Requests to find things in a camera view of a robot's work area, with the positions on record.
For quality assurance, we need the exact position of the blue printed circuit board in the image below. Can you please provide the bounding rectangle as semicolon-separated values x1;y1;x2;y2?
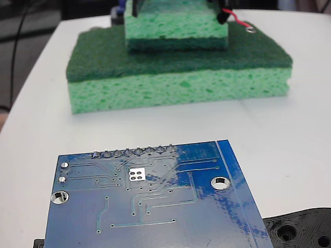
43;139;275;248

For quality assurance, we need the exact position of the black 3D-printed board bracket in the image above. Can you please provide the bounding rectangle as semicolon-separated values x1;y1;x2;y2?
33;206;331;248

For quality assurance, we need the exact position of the thin black cable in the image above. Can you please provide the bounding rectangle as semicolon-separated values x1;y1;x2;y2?
9;0;39;109

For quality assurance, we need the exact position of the red wire with ring terminal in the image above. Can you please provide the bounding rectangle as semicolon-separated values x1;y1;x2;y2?
221;7;256;34

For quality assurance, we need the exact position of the large green scouring sponge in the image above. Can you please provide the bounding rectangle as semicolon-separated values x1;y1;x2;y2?
66;20;294;115

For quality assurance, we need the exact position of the small green sponge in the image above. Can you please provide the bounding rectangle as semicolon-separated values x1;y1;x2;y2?
123;0;230;52

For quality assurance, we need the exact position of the blue and black object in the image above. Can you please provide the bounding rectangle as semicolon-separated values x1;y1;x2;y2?
110;0;126;26

